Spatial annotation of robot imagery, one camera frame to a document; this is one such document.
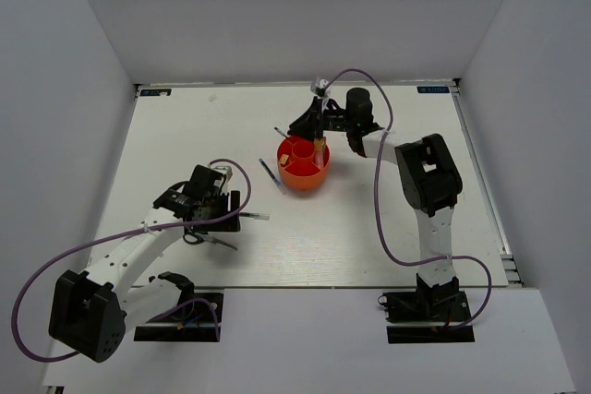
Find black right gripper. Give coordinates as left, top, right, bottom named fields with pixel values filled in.
left=288, top=96, right=355, bottom=142

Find orange pink highlighter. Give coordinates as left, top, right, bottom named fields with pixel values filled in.
left=314, top=137, right=325, bottom=170

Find blue clear ballpoint pen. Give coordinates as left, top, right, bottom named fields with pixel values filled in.
left=273, top=126, right=288, bottom=138

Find green ink pen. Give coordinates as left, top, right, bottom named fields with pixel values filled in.
left=239, top=212, right=270, bottom=221

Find black handled scissors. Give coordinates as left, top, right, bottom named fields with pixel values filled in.
left=182, top=233, right=237, bottom=251

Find dark blue gel pen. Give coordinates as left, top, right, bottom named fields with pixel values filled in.
left=259, top=158, right=286, bottom=195

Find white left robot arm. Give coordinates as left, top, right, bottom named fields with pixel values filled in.
left=49, top=159, right=246, bottom=363

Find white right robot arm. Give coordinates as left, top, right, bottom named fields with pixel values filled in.
left=288, top=86, right=463, bottom=319

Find orange round organizer container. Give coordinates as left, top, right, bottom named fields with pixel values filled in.
left=276, top=136, right=331, bottom=191

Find right corner label sticker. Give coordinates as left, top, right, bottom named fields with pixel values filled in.
left=416, top=85, right=450, bottom=94

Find corner label sticker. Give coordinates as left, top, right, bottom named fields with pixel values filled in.
left=416, top=85, right=450, bottom=94
left=139, top=89, right=172, bottom=97

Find left corner label sticker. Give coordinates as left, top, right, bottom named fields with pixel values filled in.
left=139, top=89, right=172, bottom=97

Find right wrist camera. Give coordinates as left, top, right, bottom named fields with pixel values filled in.
left=310, top=78, right=331, bottom=109

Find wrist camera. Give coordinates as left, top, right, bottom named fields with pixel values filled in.
left=310, top=78, right=331, bottom=109
left=213, top=165, right=233, bottom=182

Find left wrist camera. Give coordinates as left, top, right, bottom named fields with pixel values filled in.
left=213, top=165, right=233, bottom=182

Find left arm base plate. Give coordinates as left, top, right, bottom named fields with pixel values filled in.
left=133, top=291, right=224, bottom=343

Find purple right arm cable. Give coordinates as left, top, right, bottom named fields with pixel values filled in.
left=322, top=67, right=493, bottom=331

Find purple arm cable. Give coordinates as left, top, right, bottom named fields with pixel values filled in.
left=322, top=67, right=493, bottom=331
left=9, top=158, right=253, bottom=363

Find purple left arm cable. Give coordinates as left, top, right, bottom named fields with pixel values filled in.
left=9, top=158, right=253, bottom=363

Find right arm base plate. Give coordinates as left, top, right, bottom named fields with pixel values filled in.
left=378, top=292, right=476, bottom=344

